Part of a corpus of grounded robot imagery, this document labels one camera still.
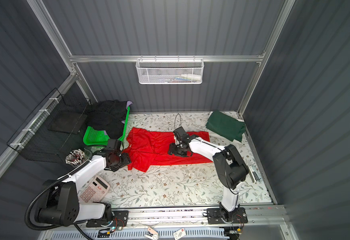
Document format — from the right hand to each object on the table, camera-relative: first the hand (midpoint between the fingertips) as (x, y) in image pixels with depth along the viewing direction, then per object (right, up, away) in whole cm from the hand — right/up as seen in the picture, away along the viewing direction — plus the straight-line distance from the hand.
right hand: (172, 153), depth 91 cm
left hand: (-28, -5, -2) cm, 28 cm away
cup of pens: (-49, +1, -14) cm, 51 cm away
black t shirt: (-48, +25, +17) cm, 57 cm away
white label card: (+4, -33, -23) cm, 41 cm away
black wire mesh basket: (-60, +12, -22) cm, 65 cm away
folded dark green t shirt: (+39, +16, +13) cm, 44 cm away
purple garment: (-34, +34, +21) cm, 53 cm away
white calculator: (-41, -19, -11) cm, 46 cm away
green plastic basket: (-55, +9, +13) cm, 57 cm away
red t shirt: (-18, +2, +7) cm, 20 cm away
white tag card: (-8, -33, -23) cm, 41 cm away
